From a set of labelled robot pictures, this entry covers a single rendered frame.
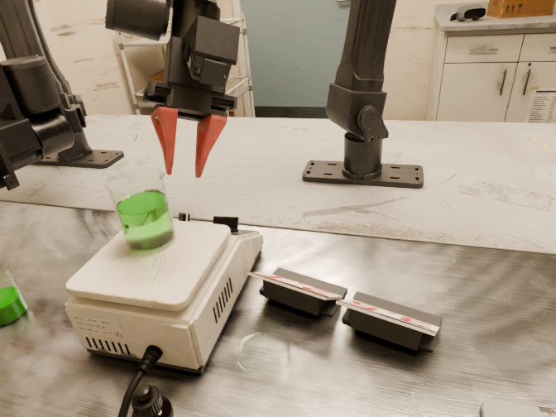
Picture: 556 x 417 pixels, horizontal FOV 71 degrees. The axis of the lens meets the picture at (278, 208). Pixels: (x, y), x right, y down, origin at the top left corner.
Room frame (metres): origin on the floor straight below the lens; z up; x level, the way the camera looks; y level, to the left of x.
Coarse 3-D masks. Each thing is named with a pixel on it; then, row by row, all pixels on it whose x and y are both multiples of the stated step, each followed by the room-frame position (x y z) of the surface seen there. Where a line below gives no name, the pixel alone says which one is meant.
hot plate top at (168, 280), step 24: (120, 240) 0.34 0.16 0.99; (192, 240) 0.33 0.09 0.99; (216, 240) 0.32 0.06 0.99; (96, 264) 0.30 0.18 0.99; (120, 264) 0.30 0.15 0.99; (144, 264) 0.29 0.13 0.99; (168, 264) 0.29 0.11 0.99; (192, 264) 0.29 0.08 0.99; (72, 288) 0.27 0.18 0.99; (96, 288) 0.26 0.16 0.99; (120, 288) 0.26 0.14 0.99; (144, 288) 0.26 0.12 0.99; (168, 288) 0.26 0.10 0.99; (192, 288) 0.26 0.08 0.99
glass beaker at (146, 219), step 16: (112, 176) 0.34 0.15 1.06; (128, 176) 0.35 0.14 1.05; (144, 176) 0.36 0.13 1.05; (160, 176) 0.33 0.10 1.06; (112, 192) 0.31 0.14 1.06; (128, 192) 0.35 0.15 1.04; (144, 192) 0.31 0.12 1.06; (160, 192) 0.32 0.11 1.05; (128, 208) 0.31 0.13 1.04; (144, 208) 0.31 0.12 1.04; (160, 208) 0.32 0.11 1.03; (128, 224) 0.31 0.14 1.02; (144, 224) 0.31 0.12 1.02; (160, 224) 0.31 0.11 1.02; (128, 240) 0.31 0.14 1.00; (144, 240) 0.31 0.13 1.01; (160, 240) 0.31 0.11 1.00
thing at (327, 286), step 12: (264, 276) 0.32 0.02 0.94; (288, 276) 0.36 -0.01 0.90; (300, 276) 0.36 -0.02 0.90; (264, 288) 0.32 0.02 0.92; (276, 288) 0.32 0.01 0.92; (288, 288) 0.31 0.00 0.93; (324, 288) 0.33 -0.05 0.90; (336, 288) 0.33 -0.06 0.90; (276, 300) 0.32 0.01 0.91; (288, 300) 0.31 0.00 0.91; (300, 300) 0.30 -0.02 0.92; (312, 300) 0.29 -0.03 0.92; (324, 300) 0.31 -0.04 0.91; (336, 300) 0.31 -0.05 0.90; (312, 312) 0.29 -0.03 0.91; (324, 312) 0.30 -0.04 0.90
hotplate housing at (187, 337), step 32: (224, 256) 0.32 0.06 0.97; (256, 256) 0.39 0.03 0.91; (224, 288) 0.30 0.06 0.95; (96, 320) 0.26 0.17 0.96; (128, 320) 0.25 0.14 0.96; (160, 320) 0.24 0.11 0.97; (192, 320) 0.24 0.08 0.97; (224, 320) 0.28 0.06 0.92; (96, 352) 0.27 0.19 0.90; (128, 352) 0.25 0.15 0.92; (160, 352) 0.24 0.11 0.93; (192, 352) 0.23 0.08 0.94
